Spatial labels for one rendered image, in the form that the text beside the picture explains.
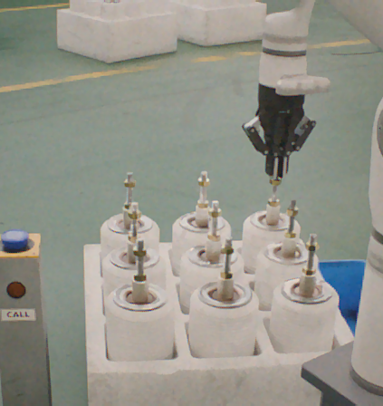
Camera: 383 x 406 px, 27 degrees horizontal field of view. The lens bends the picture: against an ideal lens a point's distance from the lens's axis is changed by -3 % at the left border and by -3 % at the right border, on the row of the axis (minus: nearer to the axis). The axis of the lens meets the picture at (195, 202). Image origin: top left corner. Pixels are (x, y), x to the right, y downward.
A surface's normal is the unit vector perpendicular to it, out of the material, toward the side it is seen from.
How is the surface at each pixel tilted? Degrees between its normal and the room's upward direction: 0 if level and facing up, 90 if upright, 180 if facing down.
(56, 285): 0
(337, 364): 0
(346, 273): 88
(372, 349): 90
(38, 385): 90
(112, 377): 90
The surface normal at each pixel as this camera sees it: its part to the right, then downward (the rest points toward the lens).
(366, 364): -0.80, 0.22
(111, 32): 0.68, 0.32
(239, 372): 0.13, 0.40
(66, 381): 0.04, -0.92
